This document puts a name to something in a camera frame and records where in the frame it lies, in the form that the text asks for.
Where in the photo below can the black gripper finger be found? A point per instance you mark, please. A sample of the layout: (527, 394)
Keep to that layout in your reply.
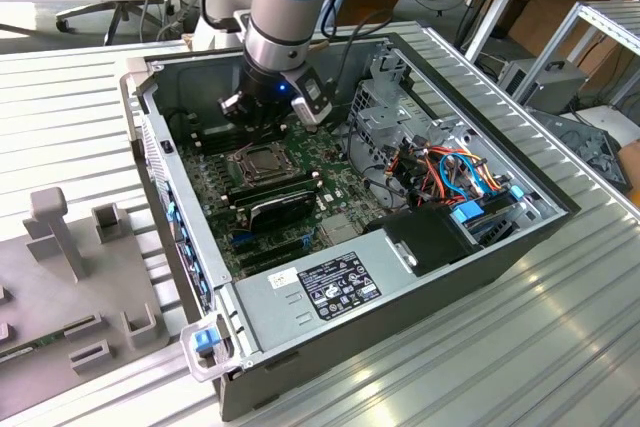
(275, 127)
(235, 109)

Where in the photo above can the silver CPU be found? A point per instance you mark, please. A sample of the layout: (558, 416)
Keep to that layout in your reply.
(264, 161)

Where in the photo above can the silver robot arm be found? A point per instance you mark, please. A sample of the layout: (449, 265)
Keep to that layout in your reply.
(280, 7)

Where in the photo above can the black RAM slot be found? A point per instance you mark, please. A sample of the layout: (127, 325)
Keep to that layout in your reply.
(207, 129)
(268, 186)
(275, 196)
(212, 143)

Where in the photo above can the black graphics card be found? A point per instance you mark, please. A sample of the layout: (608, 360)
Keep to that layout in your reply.
(280, 209)

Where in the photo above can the green motherboard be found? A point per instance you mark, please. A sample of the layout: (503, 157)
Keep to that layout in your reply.
(350, 178)

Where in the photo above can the metal drive cage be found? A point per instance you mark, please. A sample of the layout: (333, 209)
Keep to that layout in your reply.
(385, 119)

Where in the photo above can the blue expansion slot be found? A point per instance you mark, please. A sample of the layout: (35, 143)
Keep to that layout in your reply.
(241, 236)

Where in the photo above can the silver chipset heatsink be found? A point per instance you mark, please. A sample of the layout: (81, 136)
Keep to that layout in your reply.
(340, 229)

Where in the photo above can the black expansion slot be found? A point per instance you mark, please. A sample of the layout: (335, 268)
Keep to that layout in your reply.
(272, 253)

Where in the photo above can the office chair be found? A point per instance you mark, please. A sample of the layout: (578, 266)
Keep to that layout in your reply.
(116, 17)

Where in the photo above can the grey power supply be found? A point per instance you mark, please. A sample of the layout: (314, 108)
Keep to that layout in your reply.
(280, 307)

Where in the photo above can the black plastic shroud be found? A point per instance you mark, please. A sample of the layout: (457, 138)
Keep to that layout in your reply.
(430, 242)

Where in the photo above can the hard disk in blue carrier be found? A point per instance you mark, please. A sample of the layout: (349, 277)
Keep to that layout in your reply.
(467, 212)

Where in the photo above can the blue case latch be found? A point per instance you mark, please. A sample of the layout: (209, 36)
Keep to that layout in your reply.
(202, 340)

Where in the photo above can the black PC case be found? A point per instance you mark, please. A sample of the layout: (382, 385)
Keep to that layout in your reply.
(400, 332)

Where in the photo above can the grey parts rack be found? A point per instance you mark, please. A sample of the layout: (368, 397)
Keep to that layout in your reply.
(50, 292)

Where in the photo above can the dark grey plastic panel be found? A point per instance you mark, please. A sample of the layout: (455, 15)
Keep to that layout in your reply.
(550, 127)

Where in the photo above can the large brown cardboard box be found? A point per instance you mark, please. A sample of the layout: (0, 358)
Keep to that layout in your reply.
(540, 22)

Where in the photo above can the green RAM stick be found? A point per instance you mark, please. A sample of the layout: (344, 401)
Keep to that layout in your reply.
(20, 349)

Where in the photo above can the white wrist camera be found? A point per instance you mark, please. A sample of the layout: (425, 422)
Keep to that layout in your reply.
(305, 109)

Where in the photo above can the aluminium profile frame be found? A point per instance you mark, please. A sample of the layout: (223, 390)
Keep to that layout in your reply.
(620, 22)

